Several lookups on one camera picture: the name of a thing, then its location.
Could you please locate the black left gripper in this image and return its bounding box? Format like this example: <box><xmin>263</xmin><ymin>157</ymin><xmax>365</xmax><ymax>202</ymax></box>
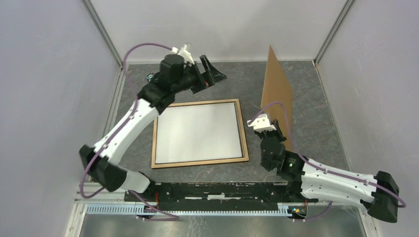
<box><xmin>172</xmin><ymin>56</ymin><xmax>227</xmax><ymax>95</ymax></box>

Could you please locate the wooden picture frame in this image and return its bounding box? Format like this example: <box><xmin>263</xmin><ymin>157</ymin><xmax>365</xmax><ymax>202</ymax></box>
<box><xmin>151</xmin><ymin>98</ymin><xmax>250</xmax><ymax>170</ymax></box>

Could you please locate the brown backing board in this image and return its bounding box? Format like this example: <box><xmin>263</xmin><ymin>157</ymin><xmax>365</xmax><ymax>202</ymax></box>
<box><xmin>261</xmin><ymin>46</ymin><xmax>293</xmax><ymax>137</ymax></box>

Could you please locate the landscape photo print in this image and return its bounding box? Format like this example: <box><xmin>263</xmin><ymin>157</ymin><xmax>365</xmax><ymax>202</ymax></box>
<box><xmin>155</xmin><ymin>102</ymin><xmax>244</xmax><ymax>164</ymax></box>

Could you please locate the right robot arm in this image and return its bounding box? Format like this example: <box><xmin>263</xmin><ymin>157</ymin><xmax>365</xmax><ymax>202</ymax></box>
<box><xmin>249</xmin><ymin>114</ymin><xmax>399</xmax><ymax>223</ymax></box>

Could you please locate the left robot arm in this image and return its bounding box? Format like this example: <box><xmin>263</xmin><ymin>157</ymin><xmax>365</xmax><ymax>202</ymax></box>
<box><xmin>79</xmin><ymin>54</ymin><xmax>227</xmax><ymax>201</ymax></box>

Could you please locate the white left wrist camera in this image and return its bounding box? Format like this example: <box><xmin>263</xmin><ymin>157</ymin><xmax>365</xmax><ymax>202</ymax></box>
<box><xmin>171</xmin><ymin>43</ymin><xmax>195</xmax><ymax>65</ymax></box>

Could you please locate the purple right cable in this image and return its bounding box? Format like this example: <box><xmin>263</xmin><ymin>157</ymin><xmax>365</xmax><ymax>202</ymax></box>
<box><xmin>250</xmin><ymin>101</ymin><xmax>407</xmax><ymax>222</ymax></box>

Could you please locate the purple cable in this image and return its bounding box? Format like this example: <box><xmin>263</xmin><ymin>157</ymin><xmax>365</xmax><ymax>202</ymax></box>
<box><xmin>78</xmin><ymin>42</ymin><xmax>174</xmax><ymax>199</ymax></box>
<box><xmin>250</xmin><ymin>101</ymin><xmax>407</xmax><ymax>222</ymax></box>

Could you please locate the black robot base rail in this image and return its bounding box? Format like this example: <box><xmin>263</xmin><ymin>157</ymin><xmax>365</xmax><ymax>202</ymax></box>
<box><xmin>140</xmin><ymin>182</ymin><xmax>319</xmax><ymax>211</ymax></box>

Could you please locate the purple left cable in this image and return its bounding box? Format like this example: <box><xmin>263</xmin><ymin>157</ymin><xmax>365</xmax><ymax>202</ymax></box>
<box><xmin>78</xmin><ymin>42</ymin><xmax>174</xmax><ymax>199</ymax></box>

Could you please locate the left aluminium corner post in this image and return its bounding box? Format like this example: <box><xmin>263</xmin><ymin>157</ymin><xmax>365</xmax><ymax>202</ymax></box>
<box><xmin>81</xmin><ymin>0</ymin><xmax>123</xmax><ymax>68</ymax></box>

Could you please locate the aluminium corner post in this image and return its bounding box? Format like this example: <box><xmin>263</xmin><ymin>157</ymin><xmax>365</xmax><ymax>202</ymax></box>
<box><xmin>81</xmin><ymin>0</ymin><xmax>123</xmax><ymax>68</ymax></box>
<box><xmin>313</xmin><ymin>0</ymin><xmax>356</xmax><ymax>67</ymax></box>

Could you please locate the right aluminium corner post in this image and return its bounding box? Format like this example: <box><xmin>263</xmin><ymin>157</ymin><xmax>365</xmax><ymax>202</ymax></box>
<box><xmin>313</xmin><ymin>0</ymin><xmax>356</xmax><ymax>67</ymax></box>

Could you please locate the left aluminium side rail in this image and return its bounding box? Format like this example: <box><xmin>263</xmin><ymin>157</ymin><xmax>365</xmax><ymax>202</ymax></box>
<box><xmin>79</xmin><ymin>62</ymin><xmax>126</xmax><ymax>199</ymax></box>

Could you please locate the white toothed cable duct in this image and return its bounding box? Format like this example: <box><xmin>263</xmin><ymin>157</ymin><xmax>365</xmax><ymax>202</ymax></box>
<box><xmin>86</xmin><ymin>203</ymin><xmax>306</xmax><ymax>217</ymax></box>

